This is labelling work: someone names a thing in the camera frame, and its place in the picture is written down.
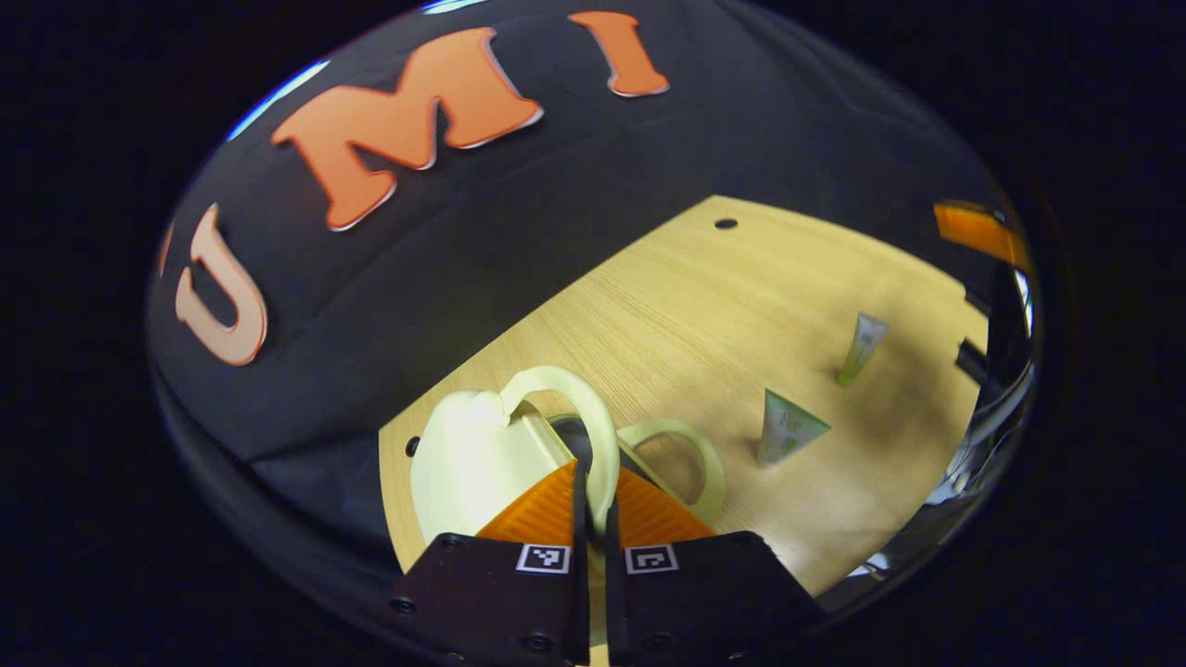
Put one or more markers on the black backdrop cloth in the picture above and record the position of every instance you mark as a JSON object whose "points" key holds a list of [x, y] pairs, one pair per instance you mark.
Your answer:
{"points": [[463, 259]]}

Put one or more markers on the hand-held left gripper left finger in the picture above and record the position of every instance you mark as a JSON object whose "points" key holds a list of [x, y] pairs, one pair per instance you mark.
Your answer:
{"points": [[582, 602]]}

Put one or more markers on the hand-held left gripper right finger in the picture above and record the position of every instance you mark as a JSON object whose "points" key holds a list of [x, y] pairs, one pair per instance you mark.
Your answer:
{"points": [[613, 602]]}

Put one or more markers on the pale yellow suitcase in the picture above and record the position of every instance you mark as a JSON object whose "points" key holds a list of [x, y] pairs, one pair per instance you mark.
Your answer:
{"points": [[473, 454]]}

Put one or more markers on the slim pale green skincare tube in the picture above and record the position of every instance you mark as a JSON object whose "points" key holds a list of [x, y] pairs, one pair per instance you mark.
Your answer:
{"points": [[864, 347]]}

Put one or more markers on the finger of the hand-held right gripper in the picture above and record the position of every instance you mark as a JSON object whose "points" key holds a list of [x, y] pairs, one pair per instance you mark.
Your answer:
{"points": [[977, 232]]}

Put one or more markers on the white green skincare tube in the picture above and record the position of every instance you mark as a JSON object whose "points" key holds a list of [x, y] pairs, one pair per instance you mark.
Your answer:
{"points": [[786, 428]]}

